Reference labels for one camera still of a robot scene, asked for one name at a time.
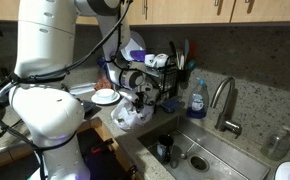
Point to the metal spoon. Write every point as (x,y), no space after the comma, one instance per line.
(183,155)

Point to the white teacup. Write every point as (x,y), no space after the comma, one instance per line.
(105,94)

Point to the sink drain strainer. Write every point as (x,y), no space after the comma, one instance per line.
(198,162)

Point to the red spatula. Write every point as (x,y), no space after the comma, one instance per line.
(192,50)

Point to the teal round scoop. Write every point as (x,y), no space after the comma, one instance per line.
(191,64)

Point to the white saucer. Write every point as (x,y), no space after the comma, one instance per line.
(100,100)

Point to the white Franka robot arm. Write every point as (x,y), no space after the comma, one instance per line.
(48,113)

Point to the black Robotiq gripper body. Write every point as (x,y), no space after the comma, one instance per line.
(146,93)

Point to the clear drinking glass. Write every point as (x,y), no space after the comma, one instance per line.
(175,160)

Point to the white mug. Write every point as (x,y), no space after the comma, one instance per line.
(161,60)

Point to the small white cup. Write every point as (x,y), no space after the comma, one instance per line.
(149,60)

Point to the blue dish sponge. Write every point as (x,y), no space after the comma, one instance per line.
(172,103)

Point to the teal spatula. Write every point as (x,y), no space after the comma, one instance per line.
(186,46)

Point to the white plastic takeout bag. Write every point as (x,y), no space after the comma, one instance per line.
(126,116)

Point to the stainless steel sink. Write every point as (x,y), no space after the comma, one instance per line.
(218,156)

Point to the black spatula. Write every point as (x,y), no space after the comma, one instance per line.
(172,48)

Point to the wooden wall cabinet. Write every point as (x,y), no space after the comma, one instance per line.
(185,10)

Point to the black utensil holder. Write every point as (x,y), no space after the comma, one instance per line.
(184,78)

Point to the brushed steel faucet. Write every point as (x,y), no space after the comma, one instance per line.
(222,123)

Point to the clear pump soap dispenser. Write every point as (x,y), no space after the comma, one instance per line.
(276,146)

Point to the silver cutlery bunch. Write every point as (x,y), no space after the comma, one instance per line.
(180,60)

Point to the white flat tray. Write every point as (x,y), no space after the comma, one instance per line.
(81,89)

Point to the blue dish soap bottle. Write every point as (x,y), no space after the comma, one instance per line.
(196,103)

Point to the black mug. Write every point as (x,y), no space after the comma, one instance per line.
(165,148)

